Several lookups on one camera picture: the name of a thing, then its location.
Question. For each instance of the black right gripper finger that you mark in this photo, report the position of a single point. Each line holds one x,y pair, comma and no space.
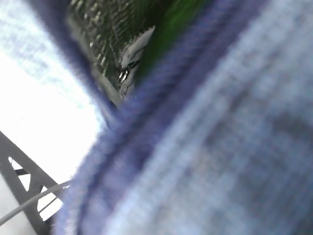
29,198

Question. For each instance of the green cucumber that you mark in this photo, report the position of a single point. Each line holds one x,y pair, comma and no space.
176,18

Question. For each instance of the dark navy lunch bag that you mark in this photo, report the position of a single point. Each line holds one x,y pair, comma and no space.
216,140

